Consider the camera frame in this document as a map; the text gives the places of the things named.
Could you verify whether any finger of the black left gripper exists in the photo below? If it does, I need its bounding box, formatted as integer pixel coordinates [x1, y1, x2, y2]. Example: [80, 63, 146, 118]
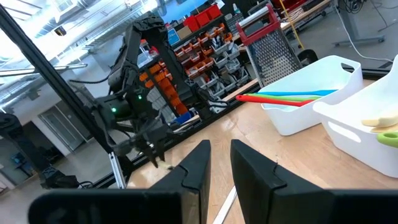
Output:
[155, 136, 167, 162]
[141, 144, 160, 169]

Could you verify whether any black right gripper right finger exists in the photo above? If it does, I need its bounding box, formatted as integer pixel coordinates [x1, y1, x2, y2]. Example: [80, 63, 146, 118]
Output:
[229, 139, 398, 224]

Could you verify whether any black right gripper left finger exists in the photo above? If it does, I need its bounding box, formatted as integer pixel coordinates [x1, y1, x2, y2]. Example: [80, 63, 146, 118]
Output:
[27, 139, 212, 224]

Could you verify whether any green silicone spatula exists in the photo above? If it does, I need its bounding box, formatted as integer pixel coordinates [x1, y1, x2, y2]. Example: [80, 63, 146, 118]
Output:
[245, 92, 324, 102]

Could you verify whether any red silicone spatula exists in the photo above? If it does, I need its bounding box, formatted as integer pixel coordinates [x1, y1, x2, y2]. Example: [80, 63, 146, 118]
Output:
[235, 94, 315, 108]

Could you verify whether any teal silicone spatula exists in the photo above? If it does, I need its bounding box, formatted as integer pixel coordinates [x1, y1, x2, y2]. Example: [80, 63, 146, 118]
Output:
[257, 89, 339, 97]

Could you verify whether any white plastic bin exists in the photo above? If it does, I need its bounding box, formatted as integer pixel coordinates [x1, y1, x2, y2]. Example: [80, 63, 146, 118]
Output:
[312, 55, 398, 179]
[257, 55, 364, 137]

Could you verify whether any blue sign card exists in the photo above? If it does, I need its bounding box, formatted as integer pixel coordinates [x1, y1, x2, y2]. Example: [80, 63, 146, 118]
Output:
[167, 28, 180, 46]

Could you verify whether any shelf with orange grey bins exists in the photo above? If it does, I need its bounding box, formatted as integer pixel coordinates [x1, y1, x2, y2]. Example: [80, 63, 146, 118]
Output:
[136, 21, 261, 125]

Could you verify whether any red storage bin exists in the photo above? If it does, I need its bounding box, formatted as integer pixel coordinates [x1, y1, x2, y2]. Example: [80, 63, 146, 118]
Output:
[205, 3, 222, 20]
[183, 14, 201, 30]
[194, 11, 212, 27]

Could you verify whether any black caster wheel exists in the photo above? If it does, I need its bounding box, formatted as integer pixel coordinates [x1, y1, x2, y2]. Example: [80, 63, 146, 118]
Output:
[297, 49, 318, 66]

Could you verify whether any yellow pole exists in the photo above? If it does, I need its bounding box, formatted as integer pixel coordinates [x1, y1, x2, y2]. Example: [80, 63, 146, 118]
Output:
[277, 0, 305, 50]

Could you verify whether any grey desk leg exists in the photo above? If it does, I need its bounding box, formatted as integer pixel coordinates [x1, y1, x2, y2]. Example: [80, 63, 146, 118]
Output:
[332, 0, 386, 47]

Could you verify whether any black frame post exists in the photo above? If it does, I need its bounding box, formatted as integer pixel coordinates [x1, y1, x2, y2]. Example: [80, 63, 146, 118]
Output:
[0, 4, 127, 189]

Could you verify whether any steel box grater red handle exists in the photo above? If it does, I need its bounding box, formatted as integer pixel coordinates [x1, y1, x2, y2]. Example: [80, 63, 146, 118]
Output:
[235, 3, 312, 88]

